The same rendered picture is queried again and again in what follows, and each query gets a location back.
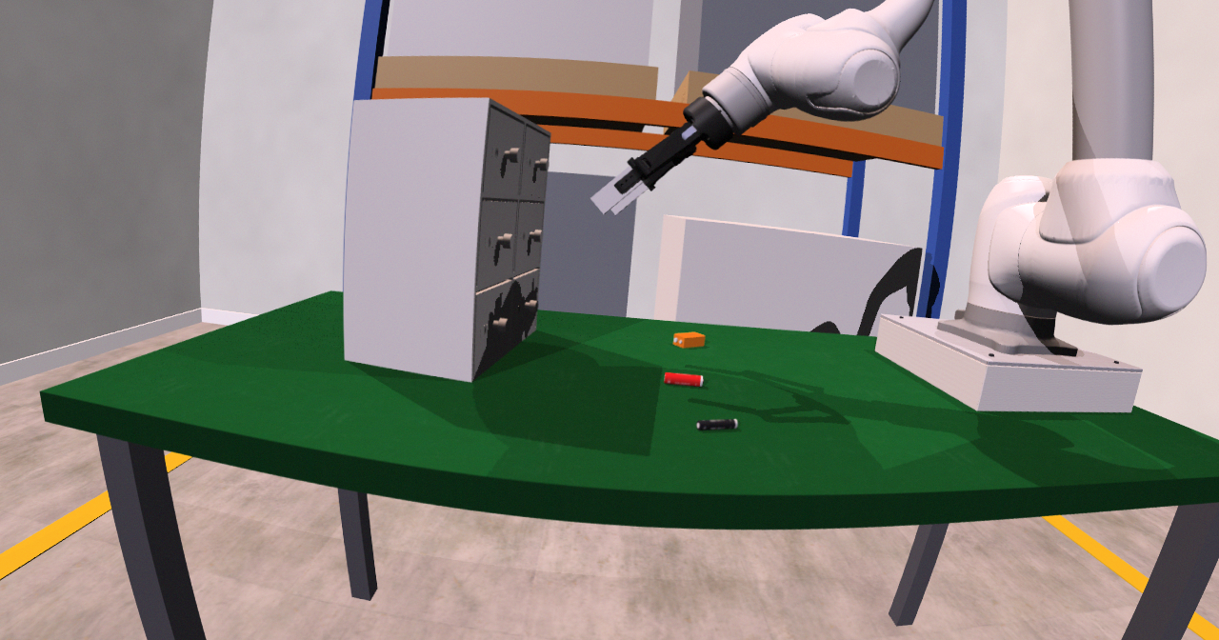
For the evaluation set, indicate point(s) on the small grey chest of drawers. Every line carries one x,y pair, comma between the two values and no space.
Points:
413,210

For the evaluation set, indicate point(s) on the black battery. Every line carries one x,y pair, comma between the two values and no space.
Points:
717,424

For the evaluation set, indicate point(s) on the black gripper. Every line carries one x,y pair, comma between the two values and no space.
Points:
701,115

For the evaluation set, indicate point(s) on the red aa battery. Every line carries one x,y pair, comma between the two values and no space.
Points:
684,379

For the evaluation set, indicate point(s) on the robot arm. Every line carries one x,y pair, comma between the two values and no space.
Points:
1113,244

